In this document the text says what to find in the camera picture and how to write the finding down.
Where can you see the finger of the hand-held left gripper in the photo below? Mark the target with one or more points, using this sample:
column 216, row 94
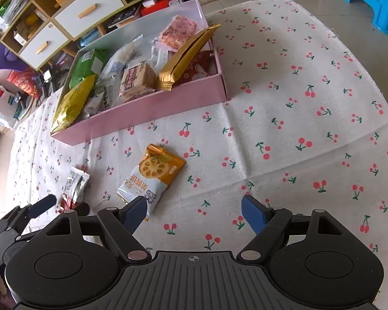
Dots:
column 42, row 205
column 82, row 207

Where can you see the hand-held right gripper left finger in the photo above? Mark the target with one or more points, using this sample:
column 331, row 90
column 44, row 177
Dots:
column 135, row 213

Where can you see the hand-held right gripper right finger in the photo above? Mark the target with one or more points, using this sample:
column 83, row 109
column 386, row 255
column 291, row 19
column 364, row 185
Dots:
column 253, row 214

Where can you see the red snack packet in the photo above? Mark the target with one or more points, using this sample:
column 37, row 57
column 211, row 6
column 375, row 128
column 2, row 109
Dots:
column 199, row 66
column 66, row 203

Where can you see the short silver snack packet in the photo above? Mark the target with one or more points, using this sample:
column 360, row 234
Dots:
column 77, row 184

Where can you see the orange white biscuit packet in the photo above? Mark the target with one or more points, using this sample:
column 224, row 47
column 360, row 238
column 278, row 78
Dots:
column 148, row 174

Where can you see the pink cardboard box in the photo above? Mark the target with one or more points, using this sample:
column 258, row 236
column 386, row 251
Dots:
column 142, row 116

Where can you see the yellow snack packet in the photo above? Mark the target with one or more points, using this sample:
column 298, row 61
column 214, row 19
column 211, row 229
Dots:
column 72, row 103

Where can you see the white square snack packet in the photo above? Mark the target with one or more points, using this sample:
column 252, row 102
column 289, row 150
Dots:
column 100, row 98

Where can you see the brown biscuit packet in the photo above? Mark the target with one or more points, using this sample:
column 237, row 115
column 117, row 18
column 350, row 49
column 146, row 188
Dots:
column 137, row 80

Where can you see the green snack packet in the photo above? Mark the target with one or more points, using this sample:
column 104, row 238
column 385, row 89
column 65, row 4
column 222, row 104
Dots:
column 84, row 66

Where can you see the clear white bread packet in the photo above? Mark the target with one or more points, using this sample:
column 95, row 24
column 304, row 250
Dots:
column 114, row 67

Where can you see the long silver snack packet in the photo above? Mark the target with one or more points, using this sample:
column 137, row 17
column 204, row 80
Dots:
column 156, row 53

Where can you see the long gold snack packet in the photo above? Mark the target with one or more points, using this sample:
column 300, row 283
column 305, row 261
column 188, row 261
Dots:
column 184, row 58

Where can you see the clear rice cake packet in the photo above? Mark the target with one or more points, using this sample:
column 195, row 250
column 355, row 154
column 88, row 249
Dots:
column 129, row 50

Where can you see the clear pink granola packet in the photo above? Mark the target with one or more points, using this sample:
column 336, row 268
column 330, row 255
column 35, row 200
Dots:
column 177, row 30

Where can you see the cherry print tablecloth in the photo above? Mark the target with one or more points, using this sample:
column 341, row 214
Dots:
column 294, row 103

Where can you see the red printed bag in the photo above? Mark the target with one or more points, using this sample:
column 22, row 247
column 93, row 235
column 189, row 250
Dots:
column 22, row 82

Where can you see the purple hat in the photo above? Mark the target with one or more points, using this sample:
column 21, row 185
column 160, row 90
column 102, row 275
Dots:
column 6, row 56

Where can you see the small white carton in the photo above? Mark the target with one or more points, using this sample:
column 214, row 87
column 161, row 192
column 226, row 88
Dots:
column 22, row 37

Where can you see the stack of documents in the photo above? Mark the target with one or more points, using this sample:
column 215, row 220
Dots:
column 8, row 11

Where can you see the wooden cabinet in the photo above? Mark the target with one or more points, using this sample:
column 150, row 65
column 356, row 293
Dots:
column 35, row 3

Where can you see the red shoebox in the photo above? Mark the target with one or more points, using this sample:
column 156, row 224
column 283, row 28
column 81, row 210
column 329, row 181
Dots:
column 158, row 6

